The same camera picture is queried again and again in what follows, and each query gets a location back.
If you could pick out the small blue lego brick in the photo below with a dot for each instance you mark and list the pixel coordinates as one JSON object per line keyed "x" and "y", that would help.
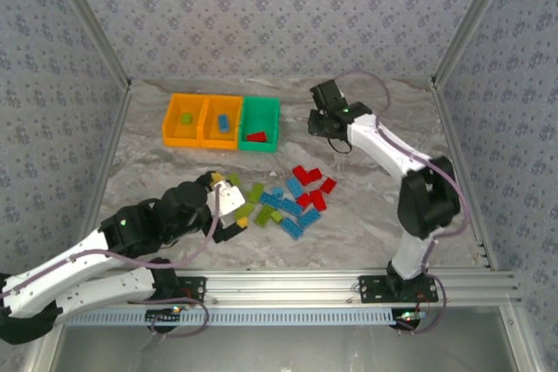
{"x": 277, "y": 192}

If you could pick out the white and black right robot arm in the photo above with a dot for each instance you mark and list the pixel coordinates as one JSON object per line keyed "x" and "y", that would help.
{"x": 379, "y": 141}

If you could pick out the aluminium frame post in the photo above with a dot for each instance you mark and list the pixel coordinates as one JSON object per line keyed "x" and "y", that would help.
{"x": 471, "y": 19}
{"x": 97, "y": 28}

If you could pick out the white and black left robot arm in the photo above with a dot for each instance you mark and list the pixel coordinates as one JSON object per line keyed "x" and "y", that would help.
{"x": 96, "y": 287}

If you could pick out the small yellow-green lego brick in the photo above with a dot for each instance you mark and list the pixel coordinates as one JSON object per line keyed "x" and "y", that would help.
{"x": 276, "y": 216}

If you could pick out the black controller board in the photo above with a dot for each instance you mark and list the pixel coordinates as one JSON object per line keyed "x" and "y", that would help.
{"x": 410, "y": 317}
{"x": 163, "y": 316}

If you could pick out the orange plastic bin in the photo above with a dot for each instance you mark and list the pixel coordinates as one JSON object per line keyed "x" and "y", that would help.
{"x": 218, "y": 143}
{"x": 174, "y": 137}

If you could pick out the green plastic bin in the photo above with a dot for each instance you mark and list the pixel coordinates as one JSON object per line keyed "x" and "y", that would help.
{"x": 257, "y": 146}

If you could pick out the long green lego brick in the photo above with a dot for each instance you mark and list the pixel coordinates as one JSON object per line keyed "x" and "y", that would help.
{"x": 256, "y": 192}

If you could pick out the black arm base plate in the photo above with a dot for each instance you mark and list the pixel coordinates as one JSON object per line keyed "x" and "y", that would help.
{"x": 196, "y": 287}
{"x": 370, "y": 289}

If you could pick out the small green lego brick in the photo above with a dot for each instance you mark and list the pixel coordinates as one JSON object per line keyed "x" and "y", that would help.
{"x": 234, "y": 179}
{"x": 186, "y": 118}

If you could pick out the wide aluminium mounting rail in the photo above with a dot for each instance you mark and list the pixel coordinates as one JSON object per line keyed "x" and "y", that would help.
{"x": 283, "y": 287}

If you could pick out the aluminium side rail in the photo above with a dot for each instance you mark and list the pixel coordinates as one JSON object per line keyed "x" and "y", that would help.
{"x": 450, "y": 128}
{"x": 114, "y": 137}

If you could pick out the small red lego brick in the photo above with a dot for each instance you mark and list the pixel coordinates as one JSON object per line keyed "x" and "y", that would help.
{"x": 315, "y": 175}
{"x": 305, "y": 200}
{"x": 328, "y": 184}

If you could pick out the long blue lego brick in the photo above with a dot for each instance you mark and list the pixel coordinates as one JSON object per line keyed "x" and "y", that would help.
{"x": 270, "y": 200}

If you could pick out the grey metal panel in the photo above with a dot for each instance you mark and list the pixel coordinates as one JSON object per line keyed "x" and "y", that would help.
{"x": 283, "y": 350}

